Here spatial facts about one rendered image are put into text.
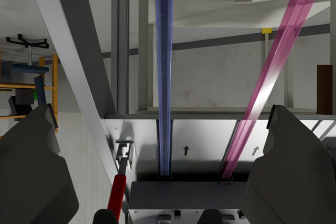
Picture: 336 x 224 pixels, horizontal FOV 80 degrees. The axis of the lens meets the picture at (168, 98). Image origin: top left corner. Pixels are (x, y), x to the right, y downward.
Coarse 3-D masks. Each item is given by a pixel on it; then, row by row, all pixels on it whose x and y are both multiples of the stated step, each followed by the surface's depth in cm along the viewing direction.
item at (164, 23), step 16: (160, 0) 15; (160, 16) 16; (160, 32) 17; (160, 48) 18; (160, 64) 19; (160, 80) 21; (160, 96) 22; (160, 112) 24; (160, 128) 26; (160, 144) 29; (160, 160) 32
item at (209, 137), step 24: (120, 120) 27; (144, 120) 27; (192, 120) 27; (216, 120) 27; (240, 120) 27; (264, 120) 27; (312, 120) 27; (144, 144) 31; (192, 144) 31; (216, 144) 31; (144, 168) 36; (192, 168) 36; (216, 168) 36; (240, 168) 36
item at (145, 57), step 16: (144, 0) 66; (144, 16) 66; (144, 32) 66; (144, 48) 66; (144, 64) 66; (288, 64) 93; (144, 80) 65; (288, 80) 93; (144, 96) 65; (288, 96) 93; (144, 112) 64; (176, 112) 65; (192, 112) 65; (208, 112) 65; (224, 112) 65; (240, 112) 65; (304, 112) 65
